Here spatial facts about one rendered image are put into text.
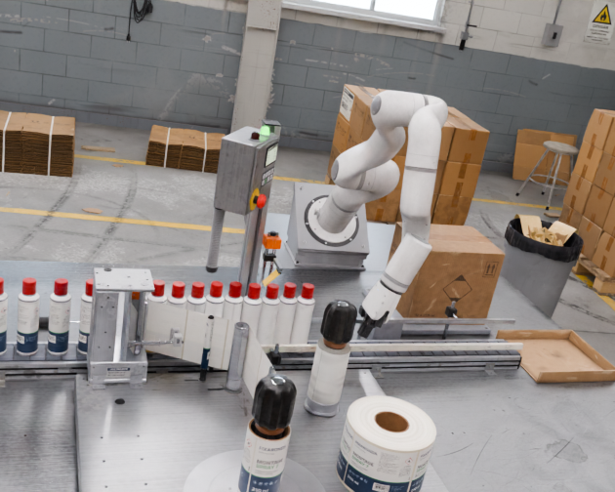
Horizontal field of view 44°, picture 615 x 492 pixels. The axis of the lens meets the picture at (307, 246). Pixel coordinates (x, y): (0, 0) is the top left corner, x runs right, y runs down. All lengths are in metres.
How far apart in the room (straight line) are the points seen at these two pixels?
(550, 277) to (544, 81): 4.02
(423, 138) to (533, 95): 6.18
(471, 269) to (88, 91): 5.41
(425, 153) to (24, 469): 1.27
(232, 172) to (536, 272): 2.85
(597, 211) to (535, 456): 3.90
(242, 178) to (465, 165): 3.82
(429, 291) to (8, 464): 1.39
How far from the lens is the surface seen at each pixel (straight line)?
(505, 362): 2.50
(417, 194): 2.15
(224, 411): 1.93
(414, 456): 1.70
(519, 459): 2.13
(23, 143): 5.98
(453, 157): 5.62
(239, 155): 1.95
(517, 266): 4.57
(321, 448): 1.87
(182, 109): 7.48
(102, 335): 1.91
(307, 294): 2.13
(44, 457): 1.85
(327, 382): 1.92
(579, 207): 6.10
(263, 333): 2.14
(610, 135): 5.90
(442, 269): 2.53
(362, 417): 1.74
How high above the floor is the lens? 1.99
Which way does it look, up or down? 22 degrees down
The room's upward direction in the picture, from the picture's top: 10 degrees clockwise
